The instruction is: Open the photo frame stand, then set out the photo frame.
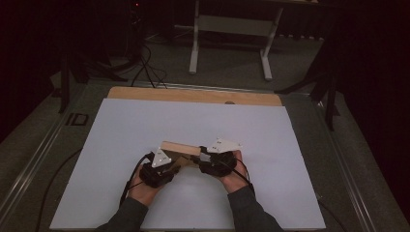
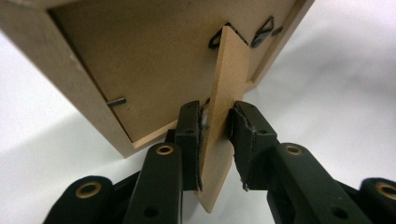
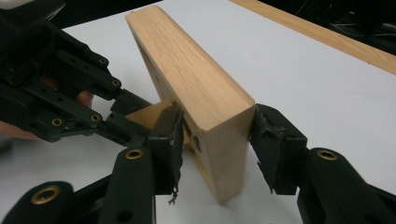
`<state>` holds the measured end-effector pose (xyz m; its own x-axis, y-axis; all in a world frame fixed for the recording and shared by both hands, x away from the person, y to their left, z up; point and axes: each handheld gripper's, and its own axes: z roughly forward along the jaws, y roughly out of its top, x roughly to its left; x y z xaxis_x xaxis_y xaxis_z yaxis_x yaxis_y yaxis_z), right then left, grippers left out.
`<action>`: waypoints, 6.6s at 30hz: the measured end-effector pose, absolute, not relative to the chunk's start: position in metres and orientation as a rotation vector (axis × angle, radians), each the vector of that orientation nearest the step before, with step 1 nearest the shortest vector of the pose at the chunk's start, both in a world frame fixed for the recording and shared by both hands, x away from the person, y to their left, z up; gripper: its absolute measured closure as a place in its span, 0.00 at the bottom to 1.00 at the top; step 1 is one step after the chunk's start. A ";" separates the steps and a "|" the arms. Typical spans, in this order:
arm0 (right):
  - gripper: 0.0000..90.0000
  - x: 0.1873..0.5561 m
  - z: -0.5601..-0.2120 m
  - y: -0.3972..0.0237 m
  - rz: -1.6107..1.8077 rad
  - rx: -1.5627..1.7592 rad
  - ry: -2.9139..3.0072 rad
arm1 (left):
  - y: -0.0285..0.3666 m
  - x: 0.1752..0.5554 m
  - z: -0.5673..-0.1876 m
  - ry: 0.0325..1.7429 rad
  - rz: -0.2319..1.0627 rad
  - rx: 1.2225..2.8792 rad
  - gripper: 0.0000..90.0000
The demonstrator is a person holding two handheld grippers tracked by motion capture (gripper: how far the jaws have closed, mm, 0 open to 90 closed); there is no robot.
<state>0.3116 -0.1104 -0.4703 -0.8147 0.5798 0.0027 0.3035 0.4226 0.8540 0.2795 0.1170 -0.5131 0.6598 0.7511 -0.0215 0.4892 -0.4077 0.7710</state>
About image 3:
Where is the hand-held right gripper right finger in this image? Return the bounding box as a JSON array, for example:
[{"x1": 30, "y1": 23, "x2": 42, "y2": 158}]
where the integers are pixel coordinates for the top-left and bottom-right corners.
[{"x1": 249, "y1": 103, "x2": 396, "y2": 224}]

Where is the white table cover sheet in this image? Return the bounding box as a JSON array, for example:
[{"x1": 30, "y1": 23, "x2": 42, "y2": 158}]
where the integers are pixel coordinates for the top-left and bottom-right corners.
[{"x1": 0, "y1": 0, "x2": 396, "y2": 224}]

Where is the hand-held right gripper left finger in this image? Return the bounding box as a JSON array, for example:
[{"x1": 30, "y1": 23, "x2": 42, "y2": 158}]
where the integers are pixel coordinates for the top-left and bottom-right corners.
[{"x1": 98, "y1": 104, "x2": 185, "y2": 224}]

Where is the light wooden box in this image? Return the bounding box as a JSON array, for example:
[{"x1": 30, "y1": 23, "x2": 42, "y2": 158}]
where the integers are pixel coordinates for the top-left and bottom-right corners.
[{"x1": 124, "y1": 4, "x2": 257, "y2": 205}]

